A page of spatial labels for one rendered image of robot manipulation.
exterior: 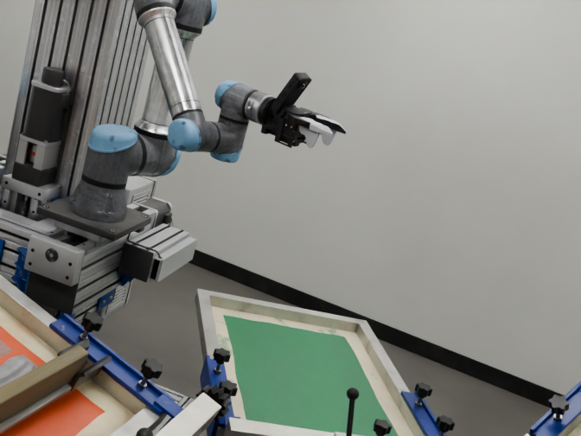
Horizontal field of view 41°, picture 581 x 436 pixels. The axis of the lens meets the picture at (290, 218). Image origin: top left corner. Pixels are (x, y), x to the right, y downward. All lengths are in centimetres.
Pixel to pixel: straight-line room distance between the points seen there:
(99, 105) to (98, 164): 26
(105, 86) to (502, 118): 310
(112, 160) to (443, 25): 321
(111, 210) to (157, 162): 18
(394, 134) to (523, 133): 78
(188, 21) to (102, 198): 50
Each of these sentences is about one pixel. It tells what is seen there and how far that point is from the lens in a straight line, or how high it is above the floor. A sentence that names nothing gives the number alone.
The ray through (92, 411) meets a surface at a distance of 160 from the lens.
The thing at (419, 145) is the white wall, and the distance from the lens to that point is 492.
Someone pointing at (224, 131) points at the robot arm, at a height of 158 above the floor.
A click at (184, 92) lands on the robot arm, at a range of 184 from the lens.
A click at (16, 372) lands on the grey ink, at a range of 160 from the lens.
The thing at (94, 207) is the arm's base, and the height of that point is 129.
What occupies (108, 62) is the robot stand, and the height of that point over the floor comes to 163.
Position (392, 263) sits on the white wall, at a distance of 506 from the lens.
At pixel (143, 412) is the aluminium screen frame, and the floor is 107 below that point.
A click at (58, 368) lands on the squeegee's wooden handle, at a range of 148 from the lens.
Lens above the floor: 191
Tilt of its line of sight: 15 degrees down
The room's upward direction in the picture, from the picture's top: 16 degrees clockwise
